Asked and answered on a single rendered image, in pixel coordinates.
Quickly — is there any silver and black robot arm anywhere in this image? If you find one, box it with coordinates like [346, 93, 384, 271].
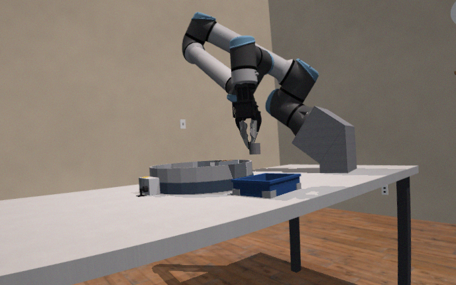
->
[182, 12, 319, 136]

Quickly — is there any blue crate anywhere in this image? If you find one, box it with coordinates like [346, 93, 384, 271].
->
[231, 173, 302, 199]

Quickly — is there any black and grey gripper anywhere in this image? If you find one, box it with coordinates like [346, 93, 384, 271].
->
[232, 83, 262, 149]

